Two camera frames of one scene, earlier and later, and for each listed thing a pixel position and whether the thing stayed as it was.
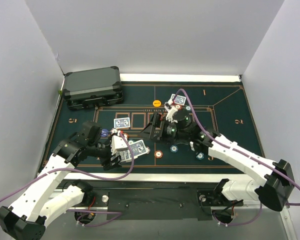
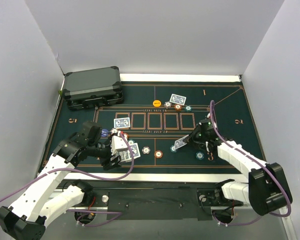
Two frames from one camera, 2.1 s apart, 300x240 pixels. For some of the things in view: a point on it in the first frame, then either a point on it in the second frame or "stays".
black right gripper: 156,129 → 192,140
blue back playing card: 178,99 stays
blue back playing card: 138,148 → 179,142
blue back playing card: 122,122 stays
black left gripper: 114,161 stays
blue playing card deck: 124,155 stays
